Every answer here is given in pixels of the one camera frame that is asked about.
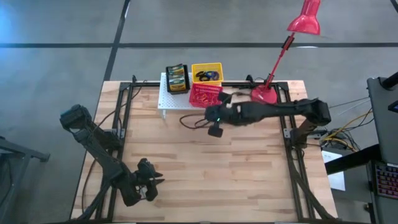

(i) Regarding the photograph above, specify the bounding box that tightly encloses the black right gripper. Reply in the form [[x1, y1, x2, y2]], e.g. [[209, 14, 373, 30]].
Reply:
[[204, 91, 245, 138]]

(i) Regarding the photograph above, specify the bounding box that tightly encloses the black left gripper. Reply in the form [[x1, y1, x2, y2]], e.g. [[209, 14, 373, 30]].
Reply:
[[135, 157, 165, 202]]

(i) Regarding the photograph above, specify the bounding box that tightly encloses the red plastic basket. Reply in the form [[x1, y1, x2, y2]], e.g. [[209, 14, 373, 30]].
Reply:
[[188, 82, 224, 109]]

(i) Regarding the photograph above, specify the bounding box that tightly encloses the yellow plastic basket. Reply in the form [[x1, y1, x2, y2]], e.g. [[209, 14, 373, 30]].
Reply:
[[190, 62, 224, 87]]

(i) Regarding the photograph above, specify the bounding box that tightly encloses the black mesh basket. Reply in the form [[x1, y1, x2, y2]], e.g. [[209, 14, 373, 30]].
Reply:
[[165, 63, 191, 95]]

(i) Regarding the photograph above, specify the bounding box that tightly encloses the red desk lamp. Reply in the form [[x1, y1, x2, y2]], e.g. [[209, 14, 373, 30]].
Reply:
[[250, 0, 322, 105]]

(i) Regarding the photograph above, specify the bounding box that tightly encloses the black desk beam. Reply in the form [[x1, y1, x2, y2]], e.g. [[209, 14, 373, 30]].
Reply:
[[324, 143, 383, 175]]

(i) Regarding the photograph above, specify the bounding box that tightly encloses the dark grey desk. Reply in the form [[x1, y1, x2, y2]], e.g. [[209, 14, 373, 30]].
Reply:
[[366, 71, 398, 224]]

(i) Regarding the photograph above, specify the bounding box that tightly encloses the white perforated metal shelf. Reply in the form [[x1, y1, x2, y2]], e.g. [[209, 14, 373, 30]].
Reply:
[[157, 72, 223, 121]]

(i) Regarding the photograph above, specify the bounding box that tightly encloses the white paper sheet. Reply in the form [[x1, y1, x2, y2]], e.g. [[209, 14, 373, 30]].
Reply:
[[321, 150, 346, 192]]

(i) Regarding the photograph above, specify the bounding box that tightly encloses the grey metal stand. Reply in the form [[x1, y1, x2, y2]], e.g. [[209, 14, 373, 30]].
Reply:
[[0, 136, 50, 224]]

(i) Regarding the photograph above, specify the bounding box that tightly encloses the computer keyboard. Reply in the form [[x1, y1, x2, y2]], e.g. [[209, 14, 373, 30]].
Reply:
[[374, 161, 398, 200]]

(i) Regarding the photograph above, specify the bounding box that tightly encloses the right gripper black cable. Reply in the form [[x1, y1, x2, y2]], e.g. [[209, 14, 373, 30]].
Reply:
[[179, 113, 210, 130]]

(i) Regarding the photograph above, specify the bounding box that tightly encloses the brown cable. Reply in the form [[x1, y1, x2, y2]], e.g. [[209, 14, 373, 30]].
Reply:
[[81, 145, 104, 216]]

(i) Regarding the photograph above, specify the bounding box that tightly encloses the thin black cable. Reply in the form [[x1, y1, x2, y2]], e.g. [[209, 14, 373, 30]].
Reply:
[[93, 80, 147, 134]]

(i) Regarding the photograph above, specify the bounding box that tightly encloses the bundle of loose cables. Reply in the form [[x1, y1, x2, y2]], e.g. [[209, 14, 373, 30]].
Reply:
[[320, 99, 376, 153]]

